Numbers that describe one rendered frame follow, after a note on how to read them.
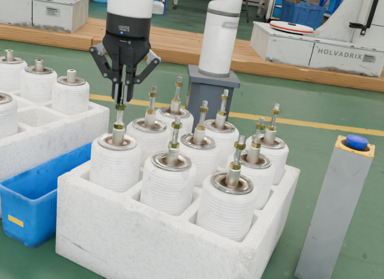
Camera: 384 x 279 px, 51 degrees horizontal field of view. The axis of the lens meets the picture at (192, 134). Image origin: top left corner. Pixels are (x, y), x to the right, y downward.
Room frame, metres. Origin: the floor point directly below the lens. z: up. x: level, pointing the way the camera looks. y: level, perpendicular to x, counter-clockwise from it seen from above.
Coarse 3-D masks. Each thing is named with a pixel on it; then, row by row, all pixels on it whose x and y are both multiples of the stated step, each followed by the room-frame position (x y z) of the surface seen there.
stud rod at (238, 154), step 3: (240, 135) 0.62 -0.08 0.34; (243, 135) 0.62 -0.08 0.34; (240, 138) 0.62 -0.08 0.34; (243, 138) 0.62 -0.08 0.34; (240, 141) 0.61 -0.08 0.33; (243, 141) 0.62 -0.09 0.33; (237, 150) 0.61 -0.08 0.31; (240, 150) 0.62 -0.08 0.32; (237, 153) 0.61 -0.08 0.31; (240, 153) 0.61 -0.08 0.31; (234, 156) 0.62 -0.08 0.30; (237, 156) 0.61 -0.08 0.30; (240, 156) 0.62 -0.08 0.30; (234, 159) 0.62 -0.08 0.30; (237, 159) 0.61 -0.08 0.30; (234, 162) 0.62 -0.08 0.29; (237, 162) 0.61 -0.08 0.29
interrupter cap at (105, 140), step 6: (102, 138) 0.71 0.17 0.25; (108, 138) 0.71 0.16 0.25; (126, 138) 0.73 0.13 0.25; (132, 138) 0.73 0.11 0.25; (102, 144) 0.68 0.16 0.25; (108, 144) 0.68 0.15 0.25; (114, 144) 0.70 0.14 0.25; (126, 144) 0.70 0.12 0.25; (132, 144) 0.70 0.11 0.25; (114, 150) 0.67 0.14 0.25; (120, 150) 0.67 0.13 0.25; (126, 150) 0.68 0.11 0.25
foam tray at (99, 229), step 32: (64, 192) 0.66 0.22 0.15; (96, 192) 0.63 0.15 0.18; (128, 192) 0.65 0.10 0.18; (288, 192) 0.76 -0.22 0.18; (64, 224) 0.66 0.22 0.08; (96, 224) 0.63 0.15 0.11; (128, 224) 0.60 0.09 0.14; (160, 224) 0.58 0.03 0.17; (192, 224) 0.58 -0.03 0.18; (256, 224) 0.62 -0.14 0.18; (64, 256) 0.65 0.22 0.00; (96, 256) 0.63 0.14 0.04; (128, 256) 0.60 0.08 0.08; (160, 256) 0.58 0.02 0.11; (192, 256) 0.55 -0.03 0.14; (224, 256) 0.53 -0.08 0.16; (256, 256) 0.56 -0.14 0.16
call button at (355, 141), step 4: (348, 136) 0.74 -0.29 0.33; (352, 136) 0.74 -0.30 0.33; (356, 136) 0.74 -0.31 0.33; (360, 136) 0.75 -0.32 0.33; (348, 140) 0.73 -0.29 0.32; (352, 140) 0.72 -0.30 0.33; (356, 140) 0.72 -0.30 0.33; (360, 140) 0.72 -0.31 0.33; (364, 140) 0.73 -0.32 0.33; (348, 144) 0.73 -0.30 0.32; (352, 144) 0.72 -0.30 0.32; (356, 144) 0.71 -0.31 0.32; (360, 144) 0.71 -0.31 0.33; (364, 144) 0.72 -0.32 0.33; (360, 148) 0.72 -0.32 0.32
